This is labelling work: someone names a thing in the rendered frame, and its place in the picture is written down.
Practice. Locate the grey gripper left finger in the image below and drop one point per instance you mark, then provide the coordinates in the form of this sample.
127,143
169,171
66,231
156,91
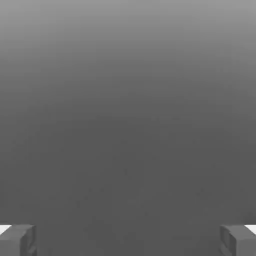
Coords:
16,241

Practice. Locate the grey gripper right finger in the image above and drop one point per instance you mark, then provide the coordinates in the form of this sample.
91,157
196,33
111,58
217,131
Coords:
240,242

